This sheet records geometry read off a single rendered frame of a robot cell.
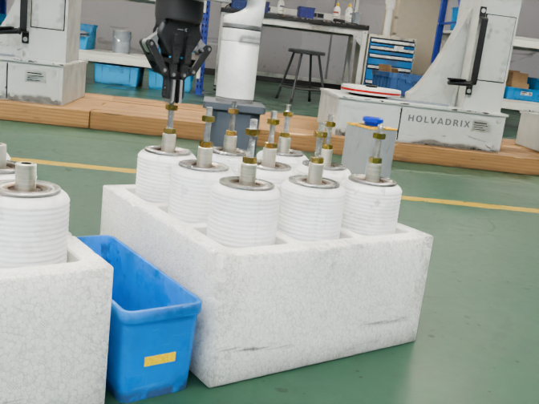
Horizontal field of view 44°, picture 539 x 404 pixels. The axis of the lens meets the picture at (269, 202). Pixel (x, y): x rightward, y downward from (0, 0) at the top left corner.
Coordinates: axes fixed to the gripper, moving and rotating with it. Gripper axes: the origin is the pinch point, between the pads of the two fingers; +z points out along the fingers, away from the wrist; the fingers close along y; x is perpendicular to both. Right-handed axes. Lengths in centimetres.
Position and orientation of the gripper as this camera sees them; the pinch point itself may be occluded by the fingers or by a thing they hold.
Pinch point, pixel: (172, 90)
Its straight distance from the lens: 109.6
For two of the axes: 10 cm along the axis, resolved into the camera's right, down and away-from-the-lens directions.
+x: 7.0, 2.3, -6.8
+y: -7.1, 0.8, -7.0
